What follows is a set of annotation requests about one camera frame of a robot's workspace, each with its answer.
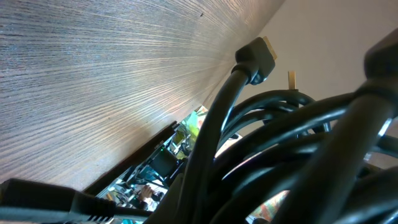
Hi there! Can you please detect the black cable bundle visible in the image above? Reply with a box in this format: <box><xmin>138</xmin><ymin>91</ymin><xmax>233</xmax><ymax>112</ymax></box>
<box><xmin>146</xmin><ymin>27</ymin><xmax>398</xmax><ymax>224</ymax></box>

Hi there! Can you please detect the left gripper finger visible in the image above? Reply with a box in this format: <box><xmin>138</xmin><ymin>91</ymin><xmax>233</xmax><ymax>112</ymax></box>
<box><xmin>1</xmin><ymin>179</ymin><xmax>152</xmax><ymax>223</ymax></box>

